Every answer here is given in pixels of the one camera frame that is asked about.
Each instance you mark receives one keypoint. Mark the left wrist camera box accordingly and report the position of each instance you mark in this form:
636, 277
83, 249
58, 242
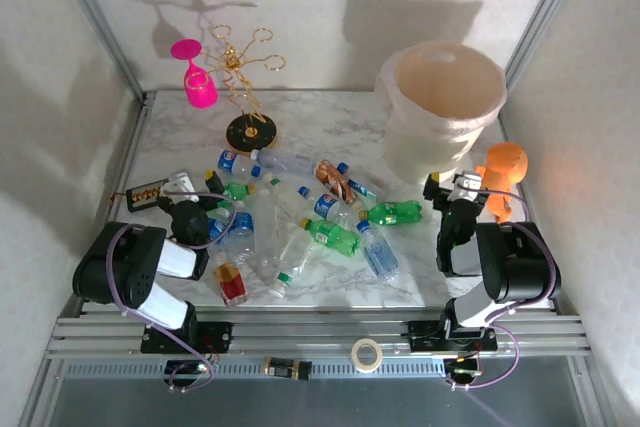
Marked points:
181, 186

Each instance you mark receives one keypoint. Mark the clear Pepsi bottle blue cap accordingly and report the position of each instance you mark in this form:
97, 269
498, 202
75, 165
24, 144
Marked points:
325, 206
235, 163

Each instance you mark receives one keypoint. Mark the aluminium mounting rail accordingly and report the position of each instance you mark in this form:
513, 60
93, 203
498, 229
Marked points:
320, 334

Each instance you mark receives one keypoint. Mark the brown Nescafe bottle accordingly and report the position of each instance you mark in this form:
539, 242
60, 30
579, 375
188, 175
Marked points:
336, 181

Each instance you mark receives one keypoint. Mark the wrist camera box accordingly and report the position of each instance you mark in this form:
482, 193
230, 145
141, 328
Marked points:
181, 186
469, 184

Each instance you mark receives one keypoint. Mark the white tape roll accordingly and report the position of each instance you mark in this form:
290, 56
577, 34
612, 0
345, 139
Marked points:
356, 356

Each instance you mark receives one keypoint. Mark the pink plastic wine glass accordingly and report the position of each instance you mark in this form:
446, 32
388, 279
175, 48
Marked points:
200, 89

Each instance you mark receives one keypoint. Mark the clear bottle white green cap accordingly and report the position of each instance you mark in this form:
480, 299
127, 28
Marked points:
289, 202

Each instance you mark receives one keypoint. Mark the blue label water bottle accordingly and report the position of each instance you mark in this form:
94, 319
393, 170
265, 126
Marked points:
242, 224
380, 254

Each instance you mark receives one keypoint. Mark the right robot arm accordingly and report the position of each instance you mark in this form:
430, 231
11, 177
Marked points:
515, 262

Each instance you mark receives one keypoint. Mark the orange plush toy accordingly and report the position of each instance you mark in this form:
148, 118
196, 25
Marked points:
505, 162

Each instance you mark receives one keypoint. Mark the clear bottle green band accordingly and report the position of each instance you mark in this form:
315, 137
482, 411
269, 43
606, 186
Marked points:
295, 257

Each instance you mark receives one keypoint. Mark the slim blue label bottle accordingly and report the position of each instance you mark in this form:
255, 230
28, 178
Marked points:
361, 188

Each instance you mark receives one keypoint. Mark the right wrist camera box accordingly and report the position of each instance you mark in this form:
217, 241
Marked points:
469, 184

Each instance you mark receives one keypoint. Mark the black and gold cylinder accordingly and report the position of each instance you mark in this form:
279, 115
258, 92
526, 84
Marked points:
285, 368

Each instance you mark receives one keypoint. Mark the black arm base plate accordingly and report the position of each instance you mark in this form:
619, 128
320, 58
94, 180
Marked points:
425, 339
220, 337

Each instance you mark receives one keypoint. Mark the aluminium frame post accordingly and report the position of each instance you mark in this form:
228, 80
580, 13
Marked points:
542, 12
95, 22

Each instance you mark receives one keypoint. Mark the red liquid plastic bottle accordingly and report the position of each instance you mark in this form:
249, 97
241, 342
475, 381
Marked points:
231, 287

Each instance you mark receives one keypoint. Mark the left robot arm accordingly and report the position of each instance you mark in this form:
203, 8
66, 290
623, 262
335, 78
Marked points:
125, 267

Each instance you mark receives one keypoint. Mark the frosted clear plastic bottle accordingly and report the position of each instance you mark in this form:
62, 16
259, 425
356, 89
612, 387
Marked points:
266, 232

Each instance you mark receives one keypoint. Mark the white bin with plastic liner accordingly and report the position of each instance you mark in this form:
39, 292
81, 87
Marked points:
425, 147

